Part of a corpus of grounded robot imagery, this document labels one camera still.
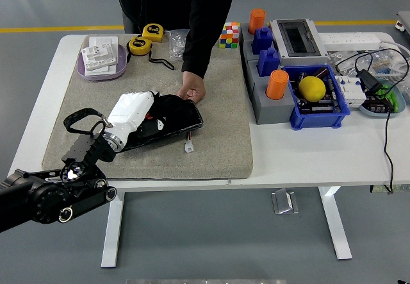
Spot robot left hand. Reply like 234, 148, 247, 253
106, 90, 167, 136

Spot person's left hand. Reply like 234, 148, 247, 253
175, 71, 206, 105

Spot clear bag of screws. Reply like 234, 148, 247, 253
164, 29, 190, 62

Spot purple tray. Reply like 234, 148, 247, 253
76, 43, 128, 82

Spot colourful puzzle cube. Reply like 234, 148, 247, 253
218, 21, 240, 49

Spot small grey block holder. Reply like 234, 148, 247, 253
239, 22, 276, 69

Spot grey-brown mat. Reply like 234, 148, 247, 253
41, 33, 254, 182

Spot white square cover plate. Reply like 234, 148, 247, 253
88, 36, 118, 49

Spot blue block with knob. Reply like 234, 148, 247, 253
251, 26, 274, 56
257, 47, 281, 78

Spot large grey block holder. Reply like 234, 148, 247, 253
245, 60, 296, 126

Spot orange cylinder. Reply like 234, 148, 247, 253
265, 69, 290, 100
248, 8, 267, 36

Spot person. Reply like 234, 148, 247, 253
117, 0, 238, 79

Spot white table leg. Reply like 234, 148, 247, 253
101, 191, 125, 269
318, 186, 353, 261

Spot yellow ball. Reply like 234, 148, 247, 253
298, 76, 327, 103

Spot grey electrical distribution box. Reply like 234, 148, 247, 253
268, 18, 329, 67

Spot blue plastic bin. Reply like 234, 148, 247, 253
281, 65, 351, 131

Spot black circuit board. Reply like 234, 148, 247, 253
296, 96, 340, 115

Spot metal floor socket plate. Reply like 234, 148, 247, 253
270, 188, 300, 215

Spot clear bag of white rings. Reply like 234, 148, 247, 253
326, 50, 363, 76

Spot white circuit breaker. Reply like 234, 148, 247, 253
336, 74, 366, 108

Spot white power strip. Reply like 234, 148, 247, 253
318, 31, 382, 50

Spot light blue tray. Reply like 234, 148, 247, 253
357, 78, 406, 119

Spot dark brown electronic components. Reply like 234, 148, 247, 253
365, 94, 394, 113

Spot green terminal block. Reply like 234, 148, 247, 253
374, 84, 400, 112

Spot clear bag of blue parts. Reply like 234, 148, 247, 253
371, 51, 401, 76

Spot white device with red mark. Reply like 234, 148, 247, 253
396, 10, 410, 32

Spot white flat switch plate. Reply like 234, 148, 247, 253
84, 64, 118, 76

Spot white connector plug with wires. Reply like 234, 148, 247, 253
184, 132, 195, 154

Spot white wall socket module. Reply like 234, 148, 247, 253
80, 44, 118, 72

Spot yellow tape measure black strap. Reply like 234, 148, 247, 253
126, 37, 176, 71

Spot black power adapter with cord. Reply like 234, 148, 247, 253
334, 47, 410, 195

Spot white cable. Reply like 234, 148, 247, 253
379, 41, 410, 73

